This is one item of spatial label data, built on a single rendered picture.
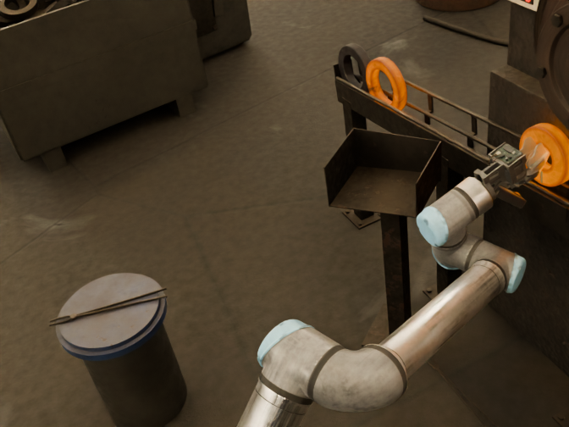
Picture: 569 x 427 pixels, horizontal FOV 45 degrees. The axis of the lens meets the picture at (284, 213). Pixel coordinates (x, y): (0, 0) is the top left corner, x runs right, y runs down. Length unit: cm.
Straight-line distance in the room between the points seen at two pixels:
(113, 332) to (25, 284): 105
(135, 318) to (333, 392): 86
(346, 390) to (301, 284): 132
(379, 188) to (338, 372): 82
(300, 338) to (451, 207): 52
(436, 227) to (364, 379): 48
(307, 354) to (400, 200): 74
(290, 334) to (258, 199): 171
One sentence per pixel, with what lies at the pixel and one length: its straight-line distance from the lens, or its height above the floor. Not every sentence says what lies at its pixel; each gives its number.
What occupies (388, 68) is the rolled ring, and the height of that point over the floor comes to 76.
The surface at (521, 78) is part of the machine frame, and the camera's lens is 193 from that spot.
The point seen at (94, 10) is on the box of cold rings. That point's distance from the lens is 339.
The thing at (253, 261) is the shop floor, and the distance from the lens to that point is 272.
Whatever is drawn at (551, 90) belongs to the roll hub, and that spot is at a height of 105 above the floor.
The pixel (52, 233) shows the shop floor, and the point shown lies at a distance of 321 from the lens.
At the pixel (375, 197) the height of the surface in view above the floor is 60.
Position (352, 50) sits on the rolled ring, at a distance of 242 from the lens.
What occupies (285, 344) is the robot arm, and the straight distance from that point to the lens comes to 134.
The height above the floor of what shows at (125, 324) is 43.
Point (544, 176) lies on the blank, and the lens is 183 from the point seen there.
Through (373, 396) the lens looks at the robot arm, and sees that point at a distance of 131.
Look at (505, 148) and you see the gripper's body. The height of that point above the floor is 83.
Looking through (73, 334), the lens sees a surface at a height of 43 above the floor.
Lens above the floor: 180
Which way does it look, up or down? 38 degrees down
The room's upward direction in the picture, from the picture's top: 10 degrees counter-clockwise
